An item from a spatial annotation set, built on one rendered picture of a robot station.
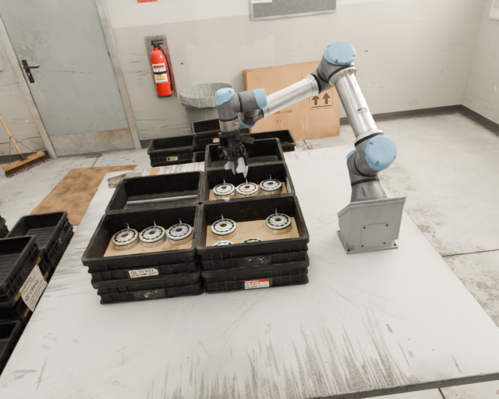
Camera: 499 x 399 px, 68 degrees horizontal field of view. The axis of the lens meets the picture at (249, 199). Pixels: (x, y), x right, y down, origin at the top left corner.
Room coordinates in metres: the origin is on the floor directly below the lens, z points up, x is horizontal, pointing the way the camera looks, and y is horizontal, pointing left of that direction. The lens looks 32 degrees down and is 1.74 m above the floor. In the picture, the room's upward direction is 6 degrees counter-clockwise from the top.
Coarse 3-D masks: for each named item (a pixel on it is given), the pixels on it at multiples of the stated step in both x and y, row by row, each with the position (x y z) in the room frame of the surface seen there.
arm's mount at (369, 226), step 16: (352, 208) 1.15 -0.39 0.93; (368, 208) 1.16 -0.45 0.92; (384, 208) 1.16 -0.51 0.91; (400, 208) 1.16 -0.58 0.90; (352, 224) 1.15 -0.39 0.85; (368, 224) 1.16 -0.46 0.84; (384, 224) 1.15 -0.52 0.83; (400, 224) 1.16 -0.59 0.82; (352, 240) 1.15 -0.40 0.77; (368, 240) 1.15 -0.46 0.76; (384, 240) 1.15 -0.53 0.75
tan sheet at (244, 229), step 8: (240, 224) 1.25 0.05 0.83; (248, 224) 1.25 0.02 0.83; (256, 224) 1.24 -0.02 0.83; (264, 224) 1.24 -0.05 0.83; (208, 232) 1.22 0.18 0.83; (240, 232) 1.20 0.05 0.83; (248, 232) 1.19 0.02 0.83; (256, 232) 1.19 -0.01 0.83; (264, 232) 1.18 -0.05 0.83; (288, 232) 1.17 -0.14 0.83; (296, 232) 1.16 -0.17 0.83; (208, 240) 1.17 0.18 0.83; (216, 240) 1.16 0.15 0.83; (224, 240) 1.16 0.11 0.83; (232, 240) 1.15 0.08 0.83; (240, 240) 1.15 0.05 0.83; (264, 240) 1.13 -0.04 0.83
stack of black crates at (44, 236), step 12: (24, 216) 2.06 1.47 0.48; (36, 216) 2.06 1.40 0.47; (48, 216) 2.06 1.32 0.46; (60, 216) 2.06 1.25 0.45; (12, 228) 1.93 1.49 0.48; (24, 228) 2.01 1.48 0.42; (36, 228) 2.06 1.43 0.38; (48, 228) 2.04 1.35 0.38; (60, 228) 1.94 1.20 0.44; (72, 228) 2.05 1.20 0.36; (36, 240) 1.92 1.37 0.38; (48, 240) 1.76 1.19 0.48; (60, 240) 1.87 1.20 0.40; (48, 252) 1.72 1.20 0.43; (60, 252) 1.81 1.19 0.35
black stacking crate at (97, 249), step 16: (192, 208) 1.28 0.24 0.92; (112, 224) 1.28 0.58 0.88; (128, 224) 1.28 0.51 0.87; (144, 224) 1.28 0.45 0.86; (160, 224) 1.28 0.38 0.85; (192, 224) 1.28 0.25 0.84; (96, 240) 1.13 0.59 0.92; (96, 256) 1.08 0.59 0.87; (192, 256) 1.01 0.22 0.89; (96, 272) 0.99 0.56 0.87; (112, 272) 1.00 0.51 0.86; (128, 272) 1.00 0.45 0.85; (160, 272) 1.00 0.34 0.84; (176, 272) 1.00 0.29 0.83; (192, 272) 0.99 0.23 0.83
